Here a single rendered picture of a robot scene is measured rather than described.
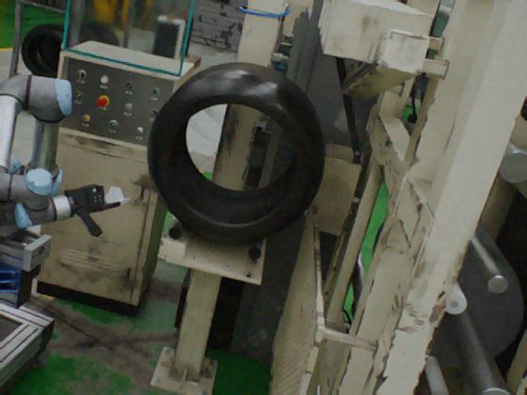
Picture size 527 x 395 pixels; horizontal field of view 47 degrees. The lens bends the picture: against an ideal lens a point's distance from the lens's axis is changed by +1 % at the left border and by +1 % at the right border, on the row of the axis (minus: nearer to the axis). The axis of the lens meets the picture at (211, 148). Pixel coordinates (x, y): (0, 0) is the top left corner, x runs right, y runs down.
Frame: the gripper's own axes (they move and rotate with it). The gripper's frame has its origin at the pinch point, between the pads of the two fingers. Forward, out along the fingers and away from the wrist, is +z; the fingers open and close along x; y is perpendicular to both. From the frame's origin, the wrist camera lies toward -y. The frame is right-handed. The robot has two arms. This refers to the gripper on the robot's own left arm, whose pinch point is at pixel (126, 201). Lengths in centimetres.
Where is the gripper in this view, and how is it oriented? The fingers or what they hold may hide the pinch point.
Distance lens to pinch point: 200.5
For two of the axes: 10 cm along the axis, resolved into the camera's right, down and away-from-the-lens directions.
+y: -1.1, -9.9, -0.8
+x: -5.2, -0.1, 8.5
